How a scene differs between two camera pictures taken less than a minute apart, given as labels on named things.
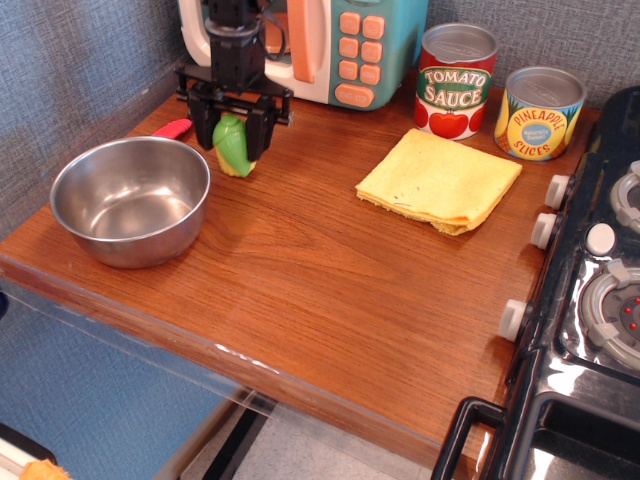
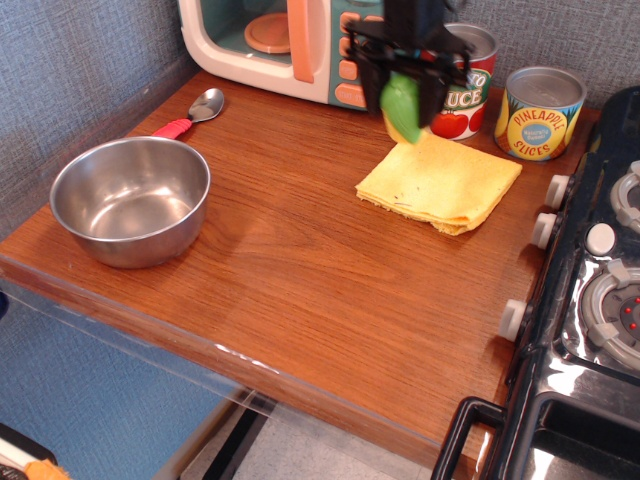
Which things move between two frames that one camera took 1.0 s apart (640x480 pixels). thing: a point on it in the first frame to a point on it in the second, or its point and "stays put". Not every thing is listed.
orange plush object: x=43 y=470 stays put
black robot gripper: x=235 y=80 to x=378 y=46
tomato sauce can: x=455 y=72 stays put
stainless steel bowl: x=133 y=202 stays put
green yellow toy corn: x=231 y=142 to x=399 y=101
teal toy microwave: x=358 y=54 stays put
